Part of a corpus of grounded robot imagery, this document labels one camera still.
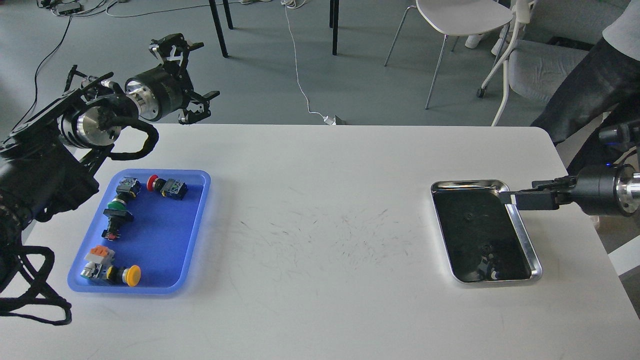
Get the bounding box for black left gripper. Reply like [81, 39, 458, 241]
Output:
[125, 33, 221, 125]

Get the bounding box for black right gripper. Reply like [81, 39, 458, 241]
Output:
[498, 165, 626, 217]

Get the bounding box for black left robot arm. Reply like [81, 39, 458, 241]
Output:
[1, 33, 220, 326]

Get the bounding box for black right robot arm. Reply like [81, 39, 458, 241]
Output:
[497, 159, 640, 217]

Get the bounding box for silver metal tray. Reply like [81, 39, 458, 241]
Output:
[430, 179, 544, 286]

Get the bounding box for person in grey shirt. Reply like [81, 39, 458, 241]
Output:
[531, 0, 640, 145]

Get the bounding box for blue plastic tray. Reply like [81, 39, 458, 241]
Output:
[67, 168, 211, 295]

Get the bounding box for white power adapter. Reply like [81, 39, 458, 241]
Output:
[323, 115, 346, 126]

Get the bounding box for grey office chair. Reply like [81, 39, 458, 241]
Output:
[477, 0, 618, 126]

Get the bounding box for black table legs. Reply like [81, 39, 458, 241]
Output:
[208, 0, 340, 58]

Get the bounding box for white chair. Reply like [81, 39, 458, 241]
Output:
[384, 0, 514, 110]

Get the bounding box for orange grey contact block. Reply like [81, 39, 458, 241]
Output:
[84, 244, 115, 265]

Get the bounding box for red push button switch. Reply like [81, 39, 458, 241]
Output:
[146, 174, 188, 201]

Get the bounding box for green push button switch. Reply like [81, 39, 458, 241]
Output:
[107, 177, 142, 211]

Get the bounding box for white cable on floor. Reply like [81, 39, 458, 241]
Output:
[281, 0, 328, 121]

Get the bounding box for black cable on floor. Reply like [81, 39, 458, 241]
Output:
[10, 15, 73, 136]

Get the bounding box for yellow push button switch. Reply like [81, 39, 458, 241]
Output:
[80, 262, 142, 287]

